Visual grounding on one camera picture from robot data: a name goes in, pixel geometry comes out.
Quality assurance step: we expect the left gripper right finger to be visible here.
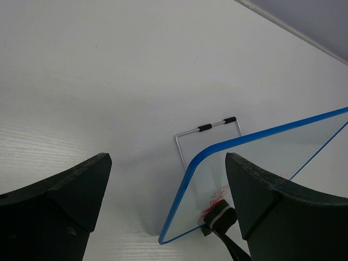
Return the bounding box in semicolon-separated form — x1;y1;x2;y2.
225;153;347;260

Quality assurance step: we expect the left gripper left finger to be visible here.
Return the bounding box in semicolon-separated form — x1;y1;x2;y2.
1;153;112;260

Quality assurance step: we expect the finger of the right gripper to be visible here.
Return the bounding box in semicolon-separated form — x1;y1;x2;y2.
217;232;252;261

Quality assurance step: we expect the black whiteboard eraser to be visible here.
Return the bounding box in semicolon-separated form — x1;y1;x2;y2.
201;200;237;237

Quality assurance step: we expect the blue framed small whiteboard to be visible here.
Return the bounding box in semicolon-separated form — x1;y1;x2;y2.
158;108;347;245

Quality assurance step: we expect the wire whiteboard stand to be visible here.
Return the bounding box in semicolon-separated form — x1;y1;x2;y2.
174;116;243;171

